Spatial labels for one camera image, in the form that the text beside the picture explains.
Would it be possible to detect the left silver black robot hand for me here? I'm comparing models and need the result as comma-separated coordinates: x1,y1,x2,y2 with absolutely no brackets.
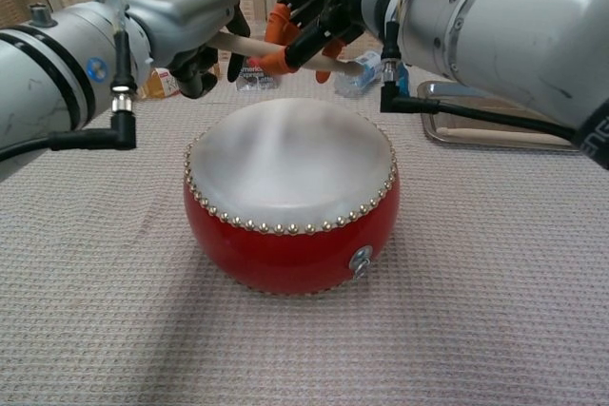
126,0,251,100

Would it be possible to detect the wooden drumstick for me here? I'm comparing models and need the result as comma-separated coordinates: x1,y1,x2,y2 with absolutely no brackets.
436,126,575,145
214,30,365,78

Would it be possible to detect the steel rectangular tray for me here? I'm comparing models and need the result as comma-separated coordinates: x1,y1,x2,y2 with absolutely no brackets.
417,81,585,153

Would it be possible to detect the red and white drum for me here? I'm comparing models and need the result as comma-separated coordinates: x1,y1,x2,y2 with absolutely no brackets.
183,97,399,298

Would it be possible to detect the amber tea bottle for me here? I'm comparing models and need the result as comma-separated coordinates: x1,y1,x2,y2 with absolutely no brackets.
140,61,220,99

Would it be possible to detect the clear plastic printed box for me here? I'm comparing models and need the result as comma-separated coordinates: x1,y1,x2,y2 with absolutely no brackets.
236,56,280,92

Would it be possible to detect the clear water bottle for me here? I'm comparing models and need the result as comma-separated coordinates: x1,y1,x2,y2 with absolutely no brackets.
332,49,384,96

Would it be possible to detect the beige woven tablecloth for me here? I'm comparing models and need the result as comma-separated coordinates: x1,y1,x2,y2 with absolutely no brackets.
0,59,609,406

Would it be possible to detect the black cable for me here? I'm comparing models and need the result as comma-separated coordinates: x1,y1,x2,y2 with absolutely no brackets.
0,29,139,164
379,20,581,144

